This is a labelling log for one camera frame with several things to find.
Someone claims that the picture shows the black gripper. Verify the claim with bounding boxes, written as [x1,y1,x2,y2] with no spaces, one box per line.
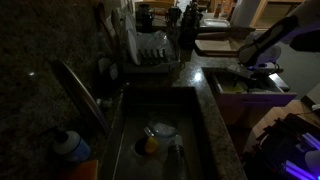
[232,61,285,91]

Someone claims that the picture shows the yellow kitchen sponge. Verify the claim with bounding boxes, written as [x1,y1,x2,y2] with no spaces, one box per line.
[222,83,249,95]

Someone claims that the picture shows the white open drawer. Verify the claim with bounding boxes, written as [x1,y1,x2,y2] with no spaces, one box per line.
[207,68,298,108]

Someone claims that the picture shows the steel kitchen sink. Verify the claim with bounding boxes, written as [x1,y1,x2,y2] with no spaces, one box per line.
[99,85,215,180]

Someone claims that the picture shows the orange sponge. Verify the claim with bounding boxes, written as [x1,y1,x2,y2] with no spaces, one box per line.
[64,159,100,180]

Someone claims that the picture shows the wooden base cabinet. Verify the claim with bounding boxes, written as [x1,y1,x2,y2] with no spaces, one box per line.
[218,104,269,136]

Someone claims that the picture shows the large brown cutting board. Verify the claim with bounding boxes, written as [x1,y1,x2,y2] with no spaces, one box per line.
[199,39,248,59]

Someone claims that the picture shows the light wooden cutting board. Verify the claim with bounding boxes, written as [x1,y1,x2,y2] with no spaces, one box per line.
[194,38,244,56]

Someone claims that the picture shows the clear glass tray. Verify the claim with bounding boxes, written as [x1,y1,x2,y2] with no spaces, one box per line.
[199,18,232,30]

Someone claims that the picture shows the black knife block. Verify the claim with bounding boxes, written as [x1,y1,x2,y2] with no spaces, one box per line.
[178,1,203,48]

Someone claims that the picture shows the white dish rack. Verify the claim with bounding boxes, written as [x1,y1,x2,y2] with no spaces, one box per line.
[121,31,183,75]

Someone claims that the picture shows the round container teal lid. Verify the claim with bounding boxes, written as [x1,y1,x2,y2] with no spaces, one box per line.
[143,114,180,139]

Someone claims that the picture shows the dark bottle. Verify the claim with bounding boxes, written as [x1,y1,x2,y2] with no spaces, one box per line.
[166,134,190,180]

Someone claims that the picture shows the dark glass jar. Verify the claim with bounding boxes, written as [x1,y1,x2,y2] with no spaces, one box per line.
[136,3,155,33]

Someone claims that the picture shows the dark utensil cup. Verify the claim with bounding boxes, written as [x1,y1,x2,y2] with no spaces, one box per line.
[96,57,121,98]

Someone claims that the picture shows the long wooden spoon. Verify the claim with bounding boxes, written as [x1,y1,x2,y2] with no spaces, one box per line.
[96,2,117,52]

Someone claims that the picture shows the curved chrome faucet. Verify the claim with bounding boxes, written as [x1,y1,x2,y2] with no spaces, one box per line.
[52,59,113,135]

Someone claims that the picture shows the white blue soap bottle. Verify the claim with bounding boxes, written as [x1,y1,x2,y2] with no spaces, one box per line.
[49,127,92,164]

